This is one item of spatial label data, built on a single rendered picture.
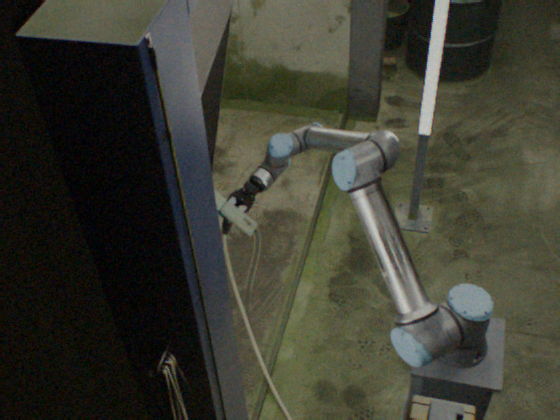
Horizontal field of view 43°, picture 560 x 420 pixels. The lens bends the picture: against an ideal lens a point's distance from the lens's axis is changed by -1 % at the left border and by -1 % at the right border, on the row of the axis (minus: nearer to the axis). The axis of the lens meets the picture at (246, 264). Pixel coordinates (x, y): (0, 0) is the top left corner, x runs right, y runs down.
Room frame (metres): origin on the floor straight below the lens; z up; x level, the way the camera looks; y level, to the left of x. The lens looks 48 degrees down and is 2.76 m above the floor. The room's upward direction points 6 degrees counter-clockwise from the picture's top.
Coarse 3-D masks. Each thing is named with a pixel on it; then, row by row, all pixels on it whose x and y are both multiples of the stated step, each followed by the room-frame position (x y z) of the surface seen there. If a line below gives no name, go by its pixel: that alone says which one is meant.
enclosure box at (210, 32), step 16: (208, 0) 2.12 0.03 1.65; (224, 0) 2.13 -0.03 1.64; (192, 16) 2.02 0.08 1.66; (208, 16) 2.03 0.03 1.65; (224, 16) 2.04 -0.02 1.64; (192, 32) 1.94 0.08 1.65; (208, 32) 1.94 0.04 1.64; (224, 32) 2.15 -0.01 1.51; (208, 48) 1.86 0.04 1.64; (224, 48) 2.16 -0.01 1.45; (208, 64) 1.78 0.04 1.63; (224, 64) 2.14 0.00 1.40; (208, 80) 2.17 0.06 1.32; (208, 96) 2.18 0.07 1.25; (208, 112) 2.18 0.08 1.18; (208, 128) 2.18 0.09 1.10; (208, 144) 2.19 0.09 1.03
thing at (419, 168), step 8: (424, 136) 2.63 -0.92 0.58; (424, 144) 2.63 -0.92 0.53; (424, 152) 2.62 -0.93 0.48; (416, 160) 2.64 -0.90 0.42; (424, 160) 2.62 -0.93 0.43; (416, 168) 2.63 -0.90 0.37; (424, 168) 2.62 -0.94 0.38; (416, 176) 2.63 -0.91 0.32; (416, 184) 2.63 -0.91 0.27; (416, 192) 2.63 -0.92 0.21; (416, 200) 2.63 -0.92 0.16; (416, 208) 2.62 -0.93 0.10; (408, 216) 2.64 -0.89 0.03; (416, 216) 2.62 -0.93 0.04
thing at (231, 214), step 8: (216, 192) 2.01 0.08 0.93; (216, 200) 1.98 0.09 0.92; (224, 200) 1.98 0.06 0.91; (224, 208) 1.95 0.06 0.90; (232, 208) 1.95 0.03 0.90; (224, 216) 1.97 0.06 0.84; (232, 216) 1.92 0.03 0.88; (240, 216) 1.92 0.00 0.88; (248, 216) 1.92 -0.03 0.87; (224, 224) 1.98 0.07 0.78; (232, 224) 1.99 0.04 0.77; (240, 224) 1.89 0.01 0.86; (256, 224) 1.89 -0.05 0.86; (224, 232) 2.00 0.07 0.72; (248, 232) 1.87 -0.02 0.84
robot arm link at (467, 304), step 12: (456, 288) 1.43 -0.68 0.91; (468, 288) 1.43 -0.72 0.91; (480, 288) 1.43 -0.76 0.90; (456, 300) 1.38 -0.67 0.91; (468, 300) 1.38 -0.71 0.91; (480, 300) 1.37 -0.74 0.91; (456, 312) 1.34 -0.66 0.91; (468, 312) 1.33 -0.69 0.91; (480, 312) 1.32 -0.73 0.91; (492, 312) 1.35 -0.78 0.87; (456, 324) 1.31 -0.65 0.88; (468, 324) 1.31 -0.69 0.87; (480, 324) 1.31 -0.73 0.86; (468, 336) 1.29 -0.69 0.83; (480, 336) 1.32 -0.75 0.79
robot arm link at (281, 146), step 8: (272, 136) 2.16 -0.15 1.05; (280, 136) 2.16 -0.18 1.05; (288, 136) 2.16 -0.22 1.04; (272, 144) 2.13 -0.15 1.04; (280, 144) 2.12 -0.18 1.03; (288, 144) 2.12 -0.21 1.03; (296, 144) 2.14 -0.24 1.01; (272, 152) 2.11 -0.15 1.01; (280, 152) 2.10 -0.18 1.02; (288, 152) 2.10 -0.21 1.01; (296, 152) 2.13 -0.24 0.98; (272, 160) 2.12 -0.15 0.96; (280, 160) 2.11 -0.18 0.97
